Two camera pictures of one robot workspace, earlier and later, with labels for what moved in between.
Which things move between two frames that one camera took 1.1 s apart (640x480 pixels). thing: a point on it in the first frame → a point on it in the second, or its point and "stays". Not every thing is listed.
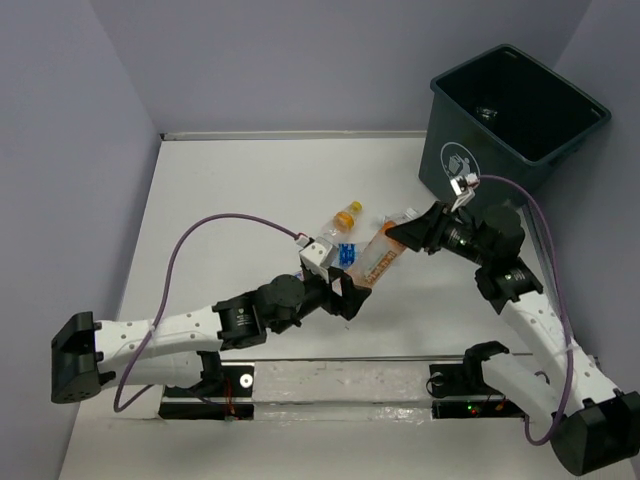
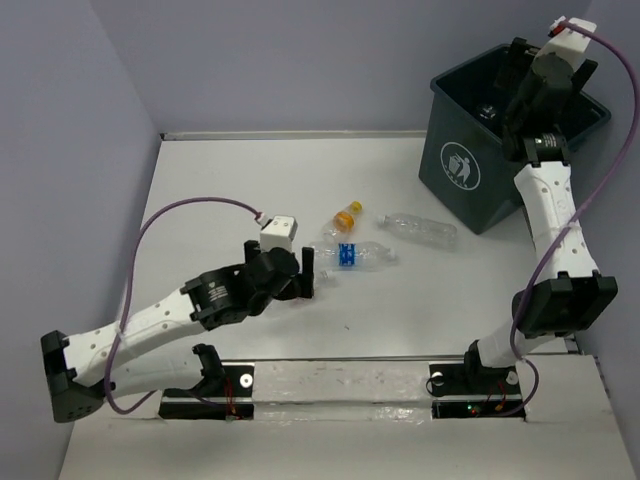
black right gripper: (433, 223) → (513, 62)
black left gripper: (346, 303) → (301, 286)
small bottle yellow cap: (344, 222) stays
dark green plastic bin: (502, 117) stays
